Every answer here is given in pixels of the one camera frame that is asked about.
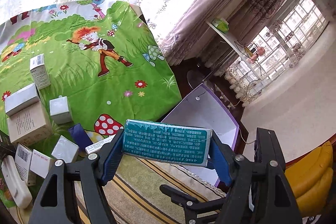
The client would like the white Joyin Music box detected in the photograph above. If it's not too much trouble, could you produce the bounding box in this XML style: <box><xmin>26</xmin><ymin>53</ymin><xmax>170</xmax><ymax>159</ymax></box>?
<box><xmin>30</xmin><ymin>149</ymin><xmax>56</xmax><ymax>178</ymax></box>

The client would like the white barcode music box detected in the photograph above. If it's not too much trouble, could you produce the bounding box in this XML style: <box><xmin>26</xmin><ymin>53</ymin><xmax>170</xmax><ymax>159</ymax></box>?
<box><xmin>14</xmin><ymin>144</ymin><xmax>37</xmax><ymax>186</ymax></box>

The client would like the teal medicine box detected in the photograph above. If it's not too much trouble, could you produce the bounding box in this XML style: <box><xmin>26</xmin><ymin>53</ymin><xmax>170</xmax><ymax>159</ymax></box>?
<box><xmin>122</xmin><ymin>119</ymin><xmax>213</xmax><ymax>166</ymax></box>

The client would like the white barcode medicine box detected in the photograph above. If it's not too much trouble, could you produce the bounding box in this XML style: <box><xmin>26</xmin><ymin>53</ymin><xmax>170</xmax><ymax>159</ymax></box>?
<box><xmin>85</xmin><ymin>135</ymin><xmax>114</xmax><ymax>155</ymax></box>

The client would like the dark blue small box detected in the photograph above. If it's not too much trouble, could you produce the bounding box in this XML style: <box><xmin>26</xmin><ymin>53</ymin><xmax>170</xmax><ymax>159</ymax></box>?
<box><xmin>68</xmin><ymin>123</ymin><xmax>93</xmax><ymax>152</ymax></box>

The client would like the striped beige cushion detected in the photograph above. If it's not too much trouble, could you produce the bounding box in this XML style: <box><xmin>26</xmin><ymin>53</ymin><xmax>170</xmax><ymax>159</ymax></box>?
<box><xmin>15</xmin><ymin>152</ymin><xmax>227</xmax><ymax>224</ymax></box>

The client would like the large beige text box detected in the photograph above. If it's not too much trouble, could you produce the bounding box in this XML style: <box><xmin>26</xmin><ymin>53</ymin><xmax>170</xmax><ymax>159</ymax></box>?
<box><xmin>7</xmin><ymin>102</ymin><xmax>53</xmax><ymax>147</ymax></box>

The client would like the small silver cube box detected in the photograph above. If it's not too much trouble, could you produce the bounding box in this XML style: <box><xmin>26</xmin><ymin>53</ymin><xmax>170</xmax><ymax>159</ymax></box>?
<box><xmin>50</xmin><ymin>96</ymin><xmax>73</xmax><ymax>124</ymax></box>

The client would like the purple cardboard storage box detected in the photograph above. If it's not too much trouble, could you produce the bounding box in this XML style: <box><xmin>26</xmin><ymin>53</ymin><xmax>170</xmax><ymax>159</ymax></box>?
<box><xmin>162</xmin><ymin>84</ymin><xmax>239</xmax><ymax>186</ymax></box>

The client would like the flat silver box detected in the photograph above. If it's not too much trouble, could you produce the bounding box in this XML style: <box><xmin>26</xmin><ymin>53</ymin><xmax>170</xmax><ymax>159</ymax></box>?
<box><xmin>5</xmin><ymin>83</ymin><xmax>41</xmax><ymax>117</ymax></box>

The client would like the tall white medicine box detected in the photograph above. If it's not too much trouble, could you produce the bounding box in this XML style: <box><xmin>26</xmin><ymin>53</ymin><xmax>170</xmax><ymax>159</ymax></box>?
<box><xmin>30</xmin><ymin>53</ymin><xmax>51</xmax><ymax>90</ymax></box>

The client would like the pink handheld fan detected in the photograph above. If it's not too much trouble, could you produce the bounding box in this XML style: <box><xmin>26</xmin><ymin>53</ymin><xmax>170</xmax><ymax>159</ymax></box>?
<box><xmin>244</xmin><ymin>44</ymin><xmax>265</xmax><ymax>64</ymax></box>

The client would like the white side table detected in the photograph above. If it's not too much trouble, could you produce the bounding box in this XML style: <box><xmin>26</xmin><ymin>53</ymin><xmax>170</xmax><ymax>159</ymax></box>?
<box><xmin>201</xmin><ymin>21</ymin><xmax>262</xmax><ymax>80</ymax></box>

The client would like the green cartoon tablecloth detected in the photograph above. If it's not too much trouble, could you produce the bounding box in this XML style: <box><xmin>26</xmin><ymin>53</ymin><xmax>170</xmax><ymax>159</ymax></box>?
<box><xmin>1</xmin><ymin>0</ymin><xmax>181</xmax><ymax>139</ymax></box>

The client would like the green tissue pack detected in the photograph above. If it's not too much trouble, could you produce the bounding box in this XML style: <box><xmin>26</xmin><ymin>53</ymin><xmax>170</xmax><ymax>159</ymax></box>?
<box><xmin>211</xmin><ymin>18</ymin><xmax>229</xmax><ymax>33</ymax></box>

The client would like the white cable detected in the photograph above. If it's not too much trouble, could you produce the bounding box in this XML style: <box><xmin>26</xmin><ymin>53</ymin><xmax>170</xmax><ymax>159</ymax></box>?
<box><xmin>239</xmin><ymin>126</ymin><xmax>257</xmax><ymax>146</ymax></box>

